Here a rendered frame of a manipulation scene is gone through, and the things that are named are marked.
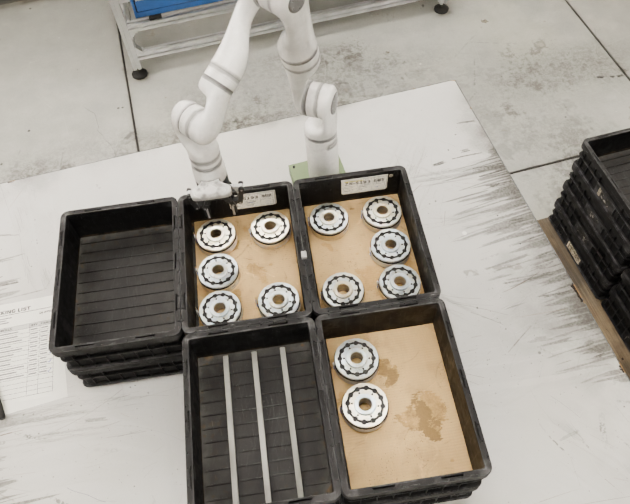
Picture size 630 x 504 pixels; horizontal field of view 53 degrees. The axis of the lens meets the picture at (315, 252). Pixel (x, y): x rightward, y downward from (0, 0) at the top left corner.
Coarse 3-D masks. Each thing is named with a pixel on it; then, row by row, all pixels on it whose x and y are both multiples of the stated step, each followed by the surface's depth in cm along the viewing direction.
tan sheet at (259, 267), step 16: (240, 224) 169; (240, 240) 166; (288, 240) 166; (208, 256) 164; (240, 256) 164; (256, 256) 164; (272, 256) 163; (288, 256) 163; (240, 272) 161; (256, 272) 161; (272, 272) 161; (288, 272) 161; (240, 288) 159; (256, 288) 158
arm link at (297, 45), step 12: (264, 0) 124; (276, 0) 122; (288, 0) 123; (300, 0) 125; (276, 12) 125; (288, 12) 125; (300, 12) 128; (288, 24) 128; (300, 24) 131; (288, 36) 133; (300, 36) 134; (312, 36) 138; (288, 48) 137; (300, 48) 138; (312, 48) 141; (288, 60) 142; (300, 60) 142
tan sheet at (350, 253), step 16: (304, 208) 171; (352, 208) 171; (352, 224) 168; (400, 224) 167; (320, 240) 165; (336, 240) 165; (352, 240) 165; (368, 240) 165; (320, 256) 163; (336, 256) 163; (352, 256) 162; (368, 256) 162; (320, 272) 160; (336, 272) 160; (352, 272) 160; (368, 272) 160; (416, 272) 159; (320, 288) 158; (368, 288) 157; (320, 304) 155
